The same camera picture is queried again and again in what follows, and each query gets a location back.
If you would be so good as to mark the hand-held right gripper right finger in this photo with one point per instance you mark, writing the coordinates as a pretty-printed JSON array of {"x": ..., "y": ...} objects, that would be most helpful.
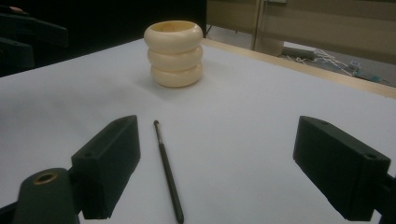
[{"x": 339, "y": 168}]

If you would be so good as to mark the cream ribbed pen holder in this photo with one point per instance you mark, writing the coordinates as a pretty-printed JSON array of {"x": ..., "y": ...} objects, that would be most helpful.
[{"x": 174, "y": 53}]

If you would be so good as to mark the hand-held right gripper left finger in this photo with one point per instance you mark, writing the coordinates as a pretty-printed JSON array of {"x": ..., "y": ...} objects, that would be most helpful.
[{"x": 107, "y": 161}]

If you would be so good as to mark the black curtain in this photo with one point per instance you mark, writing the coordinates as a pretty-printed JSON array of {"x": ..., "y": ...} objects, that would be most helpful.
[{"x": 124, "y": 18}]

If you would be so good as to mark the small white blue plug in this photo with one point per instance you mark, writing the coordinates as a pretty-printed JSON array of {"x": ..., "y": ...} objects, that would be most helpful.
[{"x": 354, "y": 65}]

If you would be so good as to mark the black pen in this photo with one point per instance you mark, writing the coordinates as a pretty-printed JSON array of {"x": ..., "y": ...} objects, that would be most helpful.
[{"x": 168, "y": 174}]

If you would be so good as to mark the beige cabinet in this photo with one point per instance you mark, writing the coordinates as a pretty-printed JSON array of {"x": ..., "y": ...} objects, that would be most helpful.
[{"x": 311, "y": 25}]

